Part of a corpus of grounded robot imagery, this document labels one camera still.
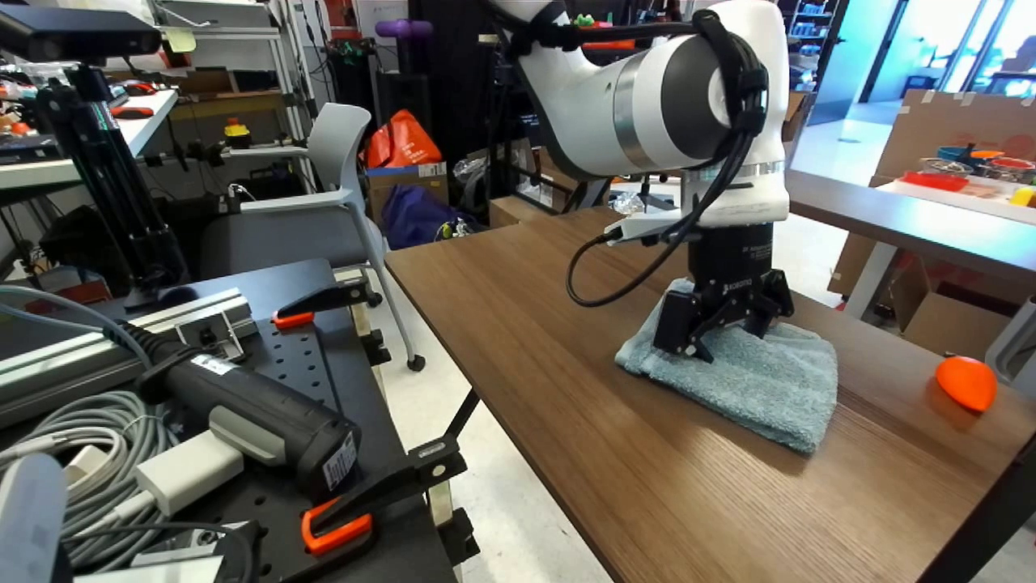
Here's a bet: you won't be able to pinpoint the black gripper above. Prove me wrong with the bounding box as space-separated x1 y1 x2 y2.
650 219 800 367

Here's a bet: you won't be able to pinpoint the light blue towel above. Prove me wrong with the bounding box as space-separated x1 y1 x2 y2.
612 276 841 460

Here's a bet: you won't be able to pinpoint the wooden desk white legs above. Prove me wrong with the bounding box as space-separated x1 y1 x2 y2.
784 164 1036 320

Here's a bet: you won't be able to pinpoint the cardboard box under desk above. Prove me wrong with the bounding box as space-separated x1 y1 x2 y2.
828 229 1036 367

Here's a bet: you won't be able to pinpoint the small orange toy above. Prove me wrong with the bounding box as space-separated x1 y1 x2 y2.
932 352 999 418

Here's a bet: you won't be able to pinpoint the pile of colourful toys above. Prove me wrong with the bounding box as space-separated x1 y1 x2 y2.
900 139 1036 212

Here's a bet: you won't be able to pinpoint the brown cardboard panel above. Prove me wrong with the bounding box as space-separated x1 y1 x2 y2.
867 91 1036 187

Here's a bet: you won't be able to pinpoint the dark blue bag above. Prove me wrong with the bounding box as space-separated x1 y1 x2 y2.
383 181 471 254

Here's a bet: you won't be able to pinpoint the orange bag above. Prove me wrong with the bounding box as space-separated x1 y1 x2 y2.
360 108 447 172

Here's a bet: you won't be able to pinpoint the black bar clamp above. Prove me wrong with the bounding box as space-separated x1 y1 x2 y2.
267 282 385 338

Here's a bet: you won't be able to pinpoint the black perforated breadboard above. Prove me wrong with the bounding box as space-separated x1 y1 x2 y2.
125 255 482 583

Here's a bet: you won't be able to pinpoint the grey plastic wheeled chair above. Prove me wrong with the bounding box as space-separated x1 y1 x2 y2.
196 102 429 375

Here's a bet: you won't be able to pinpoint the black grey handheld tool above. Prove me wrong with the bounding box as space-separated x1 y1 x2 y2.
158 351 365 503

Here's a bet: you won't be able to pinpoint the white power adapter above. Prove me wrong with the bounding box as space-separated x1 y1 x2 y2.
132 427 249 519

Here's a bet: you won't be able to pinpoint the white workbench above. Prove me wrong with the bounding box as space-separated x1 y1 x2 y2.
0 83 180 199

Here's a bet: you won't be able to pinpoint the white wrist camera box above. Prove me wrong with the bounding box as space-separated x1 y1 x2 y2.
612 208 694 245

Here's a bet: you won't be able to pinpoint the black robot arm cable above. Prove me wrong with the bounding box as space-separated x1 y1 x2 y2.
563 11 774 310

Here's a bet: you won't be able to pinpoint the black clamp orange handle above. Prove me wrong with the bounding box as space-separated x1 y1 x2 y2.
297 385 482 561

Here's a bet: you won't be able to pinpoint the black camera tripod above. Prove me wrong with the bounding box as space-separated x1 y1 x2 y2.
29 60 190 300

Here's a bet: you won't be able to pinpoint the grey cable bundle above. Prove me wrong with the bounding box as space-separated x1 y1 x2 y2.
0 385 180 563

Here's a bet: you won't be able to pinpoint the aluminium extrusion rail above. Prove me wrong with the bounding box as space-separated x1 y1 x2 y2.
0 284 263 418

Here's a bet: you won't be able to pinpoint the black flat stereo camera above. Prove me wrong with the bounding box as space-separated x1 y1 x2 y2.
0 5 166 62

